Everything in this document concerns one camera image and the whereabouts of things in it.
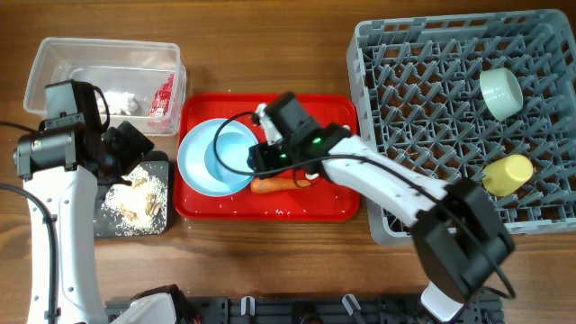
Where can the light blue bowl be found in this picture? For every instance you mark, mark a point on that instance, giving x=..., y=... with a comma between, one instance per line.
x=233, y=150

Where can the red sauce packet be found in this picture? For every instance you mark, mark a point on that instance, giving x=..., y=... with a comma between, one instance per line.
x=160, y=112

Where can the mint green bowl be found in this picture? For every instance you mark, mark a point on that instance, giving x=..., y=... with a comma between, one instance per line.
x=501, y=92

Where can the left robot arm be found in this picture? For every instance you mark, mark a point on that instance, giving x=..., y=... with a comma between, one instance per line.
x=65, y=165

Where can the rice and food scraps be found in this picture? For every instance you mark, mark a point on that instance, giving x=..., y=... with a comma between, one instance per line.
x=135, y=202

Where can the black plastic tray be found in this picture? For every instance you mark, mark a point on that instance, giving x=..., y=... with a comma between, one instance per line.
x=153, y=225

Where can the yellow plastic cup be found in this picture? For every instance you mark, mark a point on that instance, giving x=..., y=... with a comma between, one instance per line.
x=504, y=176

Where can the red serving tray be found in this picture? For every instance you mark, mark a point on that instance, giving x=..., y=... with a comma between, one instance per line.
x=322, y=202

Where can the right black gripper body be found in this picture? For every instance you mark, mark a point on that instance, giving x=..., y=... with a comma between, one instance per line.
x=278, y=153

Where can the light blue plate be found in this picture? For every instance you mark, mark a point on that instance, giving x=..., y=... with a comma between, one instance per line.
x=191, y=153

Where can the white plastic spoon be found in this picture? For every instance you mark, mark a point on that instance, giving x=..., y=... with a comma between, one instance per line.
x=310, y=176

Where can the orange carrot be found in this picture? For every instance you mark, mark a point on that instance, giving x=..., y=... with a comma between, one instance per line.
x=273, y=185

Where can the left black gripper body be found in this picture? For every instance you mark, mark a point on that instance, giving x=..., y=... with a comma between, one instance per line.
x=126, y=151

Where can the clear plastic bin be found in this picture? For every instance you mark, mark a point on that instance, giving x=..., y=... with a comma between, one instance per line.
x=138, y=67

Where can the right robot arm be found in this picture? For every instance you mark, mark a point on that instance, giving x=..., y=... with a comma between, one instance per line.
x=459, y=237

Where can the white napkin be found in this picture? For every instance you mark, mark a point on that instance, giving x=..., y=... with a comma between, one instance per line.
x=118, y=103

